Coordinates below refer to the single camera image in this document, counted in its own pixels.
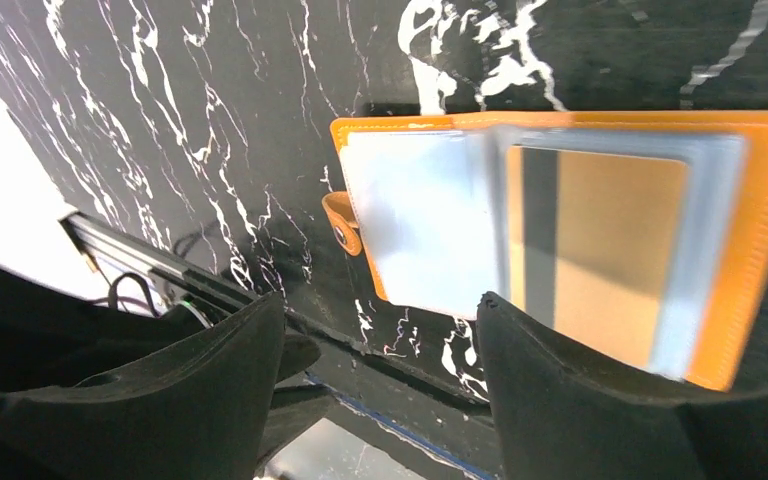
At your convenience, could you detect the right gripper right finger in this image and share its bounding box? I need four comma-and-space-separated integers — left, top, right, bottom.
477, 292, 768, 479

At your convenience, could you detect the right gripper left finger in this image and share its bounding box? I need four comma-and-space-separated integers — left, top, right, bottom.
0, 295, 285, 479

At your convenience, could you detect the gold card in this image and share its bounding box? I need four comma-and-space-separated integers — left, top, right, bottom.
504, 146, 689, 368

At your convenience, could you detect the orange card holder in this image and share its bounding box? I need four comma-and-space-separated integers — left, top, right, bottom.
322, 111, 768, 391

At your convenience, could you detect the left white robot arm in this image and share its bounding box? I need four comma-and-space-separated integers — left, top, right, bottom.
0, 268, 335, 479

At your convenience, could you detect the aluminium frame rail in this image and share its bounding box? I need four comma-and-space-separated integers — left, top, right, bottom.
65, 213, 258, 314

